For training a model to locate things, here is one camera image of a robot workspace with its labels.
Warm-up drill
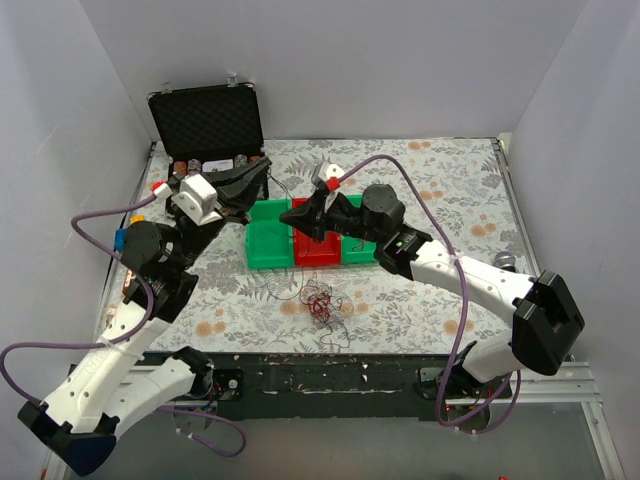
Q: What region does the aluminium frame rail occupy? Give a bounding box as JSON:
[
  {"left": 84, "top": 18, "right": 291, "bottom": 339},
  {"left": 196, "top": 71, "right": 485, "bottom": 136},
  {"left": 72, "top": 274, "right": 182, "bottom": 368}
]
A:
[{"left": 517, "top": 362, "right": 601, "bottom": 403}]

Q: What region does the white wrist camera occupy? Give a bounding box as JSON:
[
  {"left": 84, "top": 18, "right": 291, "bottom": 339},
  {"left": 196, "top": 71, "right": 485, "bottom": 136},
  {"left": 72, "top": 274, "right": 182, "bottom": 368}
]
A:
[
  {"left": 171, "top": 174, "right": 222, "bottom": 226},
  {"left": 311, "top": 161, "right": 345, "bottom": 212}
]

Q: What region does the floral table mat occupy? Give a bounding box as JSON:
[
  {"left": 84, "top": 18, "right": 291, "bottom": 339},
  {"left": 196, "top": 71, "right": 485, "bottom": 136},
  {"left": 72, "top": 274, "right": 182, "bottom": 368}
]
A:
[{"left": 152, "top": 138, "right": 534, "bottom": 354}]

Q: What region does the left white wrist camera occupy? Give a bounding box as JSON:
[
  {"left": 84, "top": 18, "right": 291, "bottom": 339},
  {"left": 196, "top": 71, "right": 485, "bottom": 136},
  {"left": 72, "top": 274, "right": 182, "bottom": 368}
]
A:
[{"left": 171, "top": 174, "right": 222, "bottom": 226}]

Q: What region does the black microphone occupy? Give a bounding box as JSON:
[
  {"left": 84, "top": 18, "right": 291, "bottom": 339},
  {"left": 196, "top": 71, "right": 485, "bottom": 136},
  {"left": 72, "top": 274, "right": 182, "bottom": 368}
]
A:
[{"left": 493, "top": 251, "right": 517, "bottom": 273}]

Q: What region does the left green bin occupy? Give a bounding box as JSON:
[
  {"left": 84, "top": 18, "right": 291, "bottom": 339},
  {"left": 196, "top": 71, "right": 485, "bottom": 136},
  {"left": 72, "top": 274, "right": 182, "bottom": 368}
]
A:
[{"left": 245, "top": 199, "right": 294, "bottom": 270}]

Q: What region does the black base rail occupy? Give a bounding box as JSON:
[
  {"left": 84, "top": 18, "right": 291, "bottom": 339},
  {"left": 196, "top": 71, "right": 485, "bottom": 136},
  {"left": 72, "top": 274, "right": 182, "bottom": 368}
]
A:
[{"left": 154, "top": 352, "right": 501, "bottom": 424}]

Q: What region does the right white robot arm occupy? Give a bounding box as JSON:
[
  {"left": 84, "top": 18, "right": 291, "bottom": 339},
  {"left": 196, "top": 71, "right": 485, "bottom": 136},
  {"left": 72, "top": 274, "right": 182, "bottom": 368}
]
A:
[{"left": 280, "top": 184, "right": 585, "bottom": 398}]

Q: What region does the red window toy brick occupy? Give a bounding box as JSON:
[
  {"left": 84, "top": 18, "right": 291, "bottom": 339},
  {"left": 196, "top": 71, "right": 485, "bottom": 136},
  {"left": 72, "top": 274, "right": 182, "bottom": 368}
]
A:
[{"left": 122, "top": 269, "right": 136, "bottom": 295}]

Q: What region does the red bin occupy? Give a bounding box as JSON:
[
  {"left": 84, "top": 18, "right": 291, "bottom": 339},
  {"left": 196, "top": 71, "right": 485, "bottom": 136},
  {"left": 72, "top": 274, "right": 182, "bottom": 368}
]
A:
[{"left": 293, "top": 229, "right": 342, "bottom": 267}]

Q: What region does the blue toy brick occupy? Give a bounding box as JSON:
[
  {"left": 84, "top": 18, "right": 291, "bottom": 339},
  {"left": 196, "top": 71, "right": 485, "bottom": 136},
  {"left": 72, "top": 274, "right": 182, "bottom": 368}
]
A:
[{"left": 114, "top": 228, "right": 127, "bottom": 253}]

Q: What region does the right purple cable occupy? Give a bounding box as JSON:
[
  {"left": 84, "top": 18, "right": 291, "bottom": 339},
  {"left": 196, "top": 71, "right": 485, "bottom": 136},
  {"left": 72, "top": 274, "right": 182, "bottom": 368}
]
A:
[{"left": 334, "top": 154, "right": 524, "bottom": 434}]

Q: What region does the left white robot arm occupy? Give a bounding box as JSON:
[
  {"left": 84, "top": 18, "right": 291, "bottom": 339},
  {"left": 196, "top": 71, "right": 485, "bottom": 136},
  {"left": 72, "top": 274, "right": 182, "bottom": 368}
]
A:
[{"left": 18, "top": 157, "right": 271, "bottom": 476}]

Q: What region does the black poker chip case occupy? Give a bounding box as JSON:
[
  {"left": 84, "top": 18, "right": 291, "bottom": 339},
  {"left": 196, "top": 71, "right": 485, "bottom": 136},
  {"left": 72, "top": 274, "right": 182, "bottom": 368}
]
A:
[{"left": 148, "top": 82, "right": 267, "bottom": 175}]

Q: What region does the green bin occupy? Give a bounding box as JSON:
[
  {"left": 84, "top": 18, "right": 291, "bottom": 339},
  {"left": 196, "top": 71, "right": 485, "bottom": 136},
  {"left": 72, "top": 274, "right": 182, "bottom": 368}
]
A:
[
  {"left": 245, "top": 199, "right": 294, "bottom": 270},
  {"left": 339, "top": 193, "right": 381, "bottom": 265}
]

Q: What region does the right green bin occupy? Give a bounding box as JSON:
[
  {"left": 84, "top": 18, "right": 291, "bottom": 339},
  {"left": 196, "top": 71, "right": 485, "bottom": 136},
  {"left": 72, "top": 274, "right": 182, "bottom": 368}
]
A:
[{"left": 339, "top": 193, "right": 381, "bottom": 265}]

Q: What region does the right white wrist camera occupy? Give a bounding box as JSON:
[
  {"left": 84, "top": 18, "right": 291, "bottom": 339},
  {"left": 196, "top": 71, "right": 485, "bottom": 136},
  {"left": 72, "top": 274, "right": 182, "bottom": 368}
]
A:
[{"left": 311, "top": 161, "right": 345, "bottom": 212}]

